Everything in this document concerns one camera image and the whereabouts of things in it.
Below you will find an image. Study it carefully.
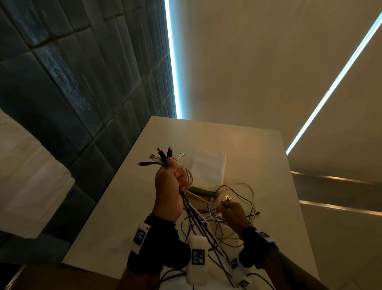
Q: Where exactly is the person's right hand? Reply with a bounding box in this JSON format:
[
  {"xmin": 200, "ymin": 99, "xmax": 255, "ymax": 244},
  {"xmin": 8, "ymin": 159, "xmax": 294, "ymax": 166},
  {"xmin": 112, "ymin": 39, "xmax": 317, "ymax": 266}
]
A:
[{"xmin": 216, "ymin": 200, "xmax": 252, "ymax": 239}]

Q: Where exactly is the person's left hand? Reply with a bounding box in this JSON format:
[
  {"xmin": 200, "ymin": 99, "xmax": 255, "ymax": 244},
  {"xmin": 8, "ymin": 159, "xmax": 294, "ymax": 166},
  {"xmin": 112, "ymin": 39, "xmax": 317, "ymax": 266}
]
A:
[{"xmin": 152, "ymin": 157, "xmax": 191, "ymax": 223}]

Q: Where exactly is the pile of cables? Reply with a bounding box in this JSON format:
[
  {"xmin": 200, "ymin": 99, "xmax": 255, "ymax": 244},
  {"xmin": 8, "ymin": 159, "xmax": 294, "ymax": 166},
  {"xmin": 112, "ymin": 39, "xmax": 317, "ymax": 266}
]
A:
[{"xmin": 179, "ymin": 182, "xmax": 260, "ymax": 287}]

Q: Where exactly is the bundle of black white cables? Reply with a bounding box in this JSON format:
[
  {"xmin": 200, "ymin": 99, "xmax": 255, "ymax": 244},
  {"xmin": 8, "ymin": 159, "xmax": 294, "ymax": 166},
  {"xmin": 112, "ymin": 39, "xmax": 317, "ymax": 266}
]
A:
[{"xmin": 157, "ymin": 146, "xmax": 236, "ymax": 287}]

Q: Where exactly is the person's right forearm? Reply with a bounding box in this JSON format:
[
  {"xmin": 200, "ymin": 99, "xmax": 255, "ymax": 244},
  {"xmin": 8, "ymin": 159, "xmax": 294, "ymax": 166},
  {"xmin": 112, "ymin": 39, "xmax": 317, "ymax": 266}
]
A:
[{"xmin": 262, "ymin": 249, "xmax": 329, "ymax": 290}]

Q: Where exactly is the person's left forearm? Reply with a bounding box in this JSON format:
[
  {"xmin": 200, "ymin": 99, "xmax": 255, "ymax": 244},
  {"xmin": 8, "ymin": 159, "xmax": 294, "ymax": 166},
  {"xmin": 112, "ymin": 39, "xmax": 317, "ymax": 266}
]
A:
[{"xmin": 116, "ymin": 267, "xmax": 162, "ymax": 290}]

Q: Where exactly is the black right wristband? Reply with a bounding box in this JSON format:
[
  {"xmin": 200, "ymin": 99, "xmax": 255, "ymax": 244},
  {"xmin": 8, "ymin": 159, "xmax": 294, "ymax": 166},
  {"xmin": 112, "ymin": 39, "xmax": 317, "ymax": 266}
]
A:
[{"xmin": 238, "ymin": 226, "xmax": 280, "ymax": 269}]

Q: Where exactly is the metal trim strip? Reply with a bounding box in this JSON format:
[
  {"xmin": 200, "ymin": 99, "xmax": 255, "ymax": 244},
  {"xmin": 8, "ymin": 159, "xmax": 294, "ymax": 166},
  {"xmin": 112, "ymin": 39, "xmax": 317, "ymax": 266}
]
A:
[
  {"xmin": 291, "ymin": 170, "xmax": 382, "ymax": 186},
  {"xmin": 299, "ymin": 200, "xmax": 382, "ymax": 216}
]

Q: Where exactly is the blue LED light strip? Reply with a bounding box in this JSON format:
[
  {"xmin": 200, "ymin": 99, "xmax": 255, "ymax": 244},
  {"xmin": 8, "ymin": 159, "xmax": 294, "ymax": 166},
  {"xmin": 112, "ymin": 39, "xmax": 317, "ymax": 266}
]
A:
[
  {"xmin": 286, "ymin": 12, "xmax": 382, "ymax": 155},
  {"xmin": 164, "ymin": 0, "xmax": 182, "ymax": 119}
]

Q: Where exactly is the white cushion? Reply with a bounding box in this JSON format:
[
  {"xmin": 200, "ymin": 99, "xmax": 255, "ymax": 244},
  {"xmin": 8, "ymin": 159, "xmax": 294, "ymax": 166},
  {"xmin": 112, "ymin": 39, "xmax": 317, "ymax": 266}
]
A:
[{"xmin": 0, "ymin": 109, "xmax": 75, "ymax": 239}]

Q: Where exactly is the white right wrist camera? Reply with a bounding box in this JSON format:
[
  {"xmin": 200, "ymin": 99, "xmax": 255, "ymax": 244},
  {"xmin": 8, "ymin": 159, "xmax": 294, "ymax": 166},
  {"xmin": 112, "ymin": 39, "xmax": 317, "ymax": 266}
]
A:
[{"xmin": 229, "ymin": 257, "xmax": 251, "ymax": 288}]

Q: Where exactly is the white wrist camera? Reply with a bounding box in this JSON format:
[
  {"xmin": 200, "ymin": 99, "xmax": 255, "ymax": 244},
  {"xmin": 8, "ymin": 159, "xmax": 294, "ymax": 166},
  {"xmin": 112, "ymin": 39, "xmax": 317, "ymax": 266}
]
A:
[
  {"xmin": 229, "ymin": 257, "xmax": 251, "ymax": 288},
  {"xmin": 185, "ymin": 236, "xmax": 209, "ymax": 286}
]

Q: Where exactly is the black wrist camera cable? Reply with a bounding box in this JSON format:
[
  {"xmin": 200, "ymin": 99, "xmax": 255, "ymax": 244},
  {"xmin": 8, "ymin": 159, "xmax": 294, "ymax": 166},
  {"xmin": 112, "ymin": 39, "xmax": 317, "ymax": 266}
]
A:
[
  {"xmin": 155, "ymin": 268, "xmax": 195, "ymax": 290},
  {"xmin": 246, "ymin": 272, "xmax": 275, "ymax": 290}
]

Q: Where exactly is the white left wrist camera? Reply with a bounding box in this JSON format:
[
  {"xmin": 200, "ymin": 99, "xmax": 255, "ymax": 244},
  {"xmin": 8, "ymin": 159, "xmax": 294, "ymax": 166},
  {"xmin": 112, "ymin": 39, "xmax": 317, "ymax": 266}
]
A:
[{"xmin": 185, "ymin": 236, "xmax": 209, "ymax": 286}]

